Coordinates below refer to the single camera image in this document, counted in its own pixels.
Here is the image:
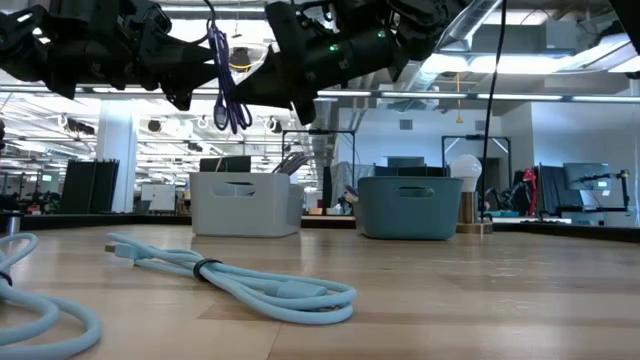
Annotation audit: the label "white board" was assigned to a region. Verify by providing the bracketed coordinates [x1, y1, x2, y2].
[140, 183, 177, 212]

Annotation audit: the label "lavender USB cable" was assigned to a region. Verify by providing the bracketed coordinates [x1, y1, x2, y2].
[272, 151, 310, 176]

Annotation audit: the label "white building column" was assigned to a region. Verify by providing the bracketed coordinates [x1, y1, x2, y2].
[96, 102, 140, 214]

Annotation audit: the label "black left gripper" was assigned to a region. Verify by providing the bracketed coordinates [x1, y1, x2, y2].
[29, 0, 220, 111]

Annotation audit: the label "teal plastic bin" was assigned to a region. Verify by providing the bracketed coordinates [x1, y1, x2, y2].
[356, 175, 465, 240]

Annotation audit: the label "black partition panels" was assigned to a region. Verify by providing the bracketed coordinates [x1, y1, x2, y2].
[59, 159, 120, 215]

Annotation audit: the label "white bulb brass lamp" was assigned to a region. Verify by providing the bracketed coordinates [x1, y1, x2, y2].
[448, 153, 494, 235]

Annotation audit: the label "light blue USB cable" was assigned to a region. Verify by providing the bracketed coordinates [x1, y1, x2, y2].
[104, 232, 359, 326]
[0, 232, 104, 360]

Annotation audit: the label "black background monitor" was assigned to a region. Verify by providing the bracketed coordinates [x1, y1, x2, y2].
[199, 156, 252, 174]

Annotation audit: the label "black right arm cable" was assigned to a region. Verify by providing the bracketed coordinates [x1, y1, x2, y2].
[479, 0, 507, 221]

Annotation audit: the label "black metal frame stand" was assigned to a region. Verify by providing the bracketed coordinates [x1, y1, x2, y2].
[441, 134, 513, 211]

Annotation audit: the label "black ceiling camera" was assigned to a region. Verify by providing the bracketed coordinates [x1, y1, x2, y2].
[229, 47, 253, 72]

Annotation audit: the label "grey background monitor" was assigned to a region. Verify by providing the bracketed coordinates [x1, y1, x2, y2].
[563, 162, 611, 192]

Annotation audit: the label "white plastic bin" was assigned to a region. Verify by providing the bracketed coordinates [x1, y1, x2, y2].
[189, 171, 305, 239]

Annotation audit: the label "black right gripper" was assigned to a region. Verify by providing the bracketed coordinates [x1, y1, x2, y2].
[232, 1, 409, 126]

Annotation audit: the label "black aluminium table frame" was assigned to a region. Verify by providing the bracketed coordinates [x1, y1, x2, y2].
[0, 213, 640, 245]

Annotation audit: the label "dark purple braided cable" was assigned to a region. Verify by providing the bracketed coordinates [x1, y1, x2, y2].
[206, 22, 254, 135]

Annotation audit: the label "silver ceiling duct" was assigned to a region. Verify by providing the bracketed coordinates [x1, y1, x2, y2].
[299, 97, 346, 176]

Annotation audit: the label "long ceiling light strip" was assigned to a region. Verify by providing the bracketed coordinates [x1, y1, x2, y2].
[0, 87, 640, 104]

